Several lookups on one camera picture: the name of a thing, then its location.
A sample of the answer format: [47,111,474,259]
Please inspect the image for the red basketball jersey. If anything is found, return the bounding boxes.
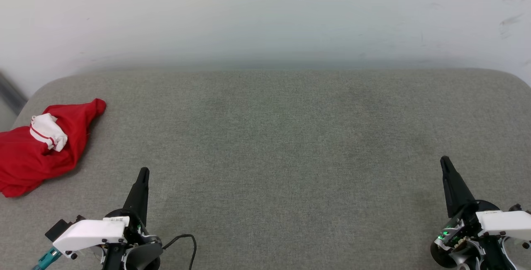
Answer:
[0,98,107,198]

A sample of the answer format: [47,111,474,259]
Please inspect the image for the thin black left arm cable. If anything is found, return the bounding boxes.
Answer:
[162,234,197,270]

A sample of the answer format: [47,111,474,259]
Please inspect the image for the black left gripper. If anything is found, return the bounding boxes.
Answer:
[102,167,163,270]

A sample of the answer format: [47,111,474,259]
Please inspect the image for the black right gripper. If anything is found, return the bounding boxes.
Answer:
[430,156,531,270]

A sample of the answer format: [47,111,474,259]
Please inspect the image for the teal left cable connector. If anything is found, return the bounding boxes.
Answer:
[33,247,63,270]

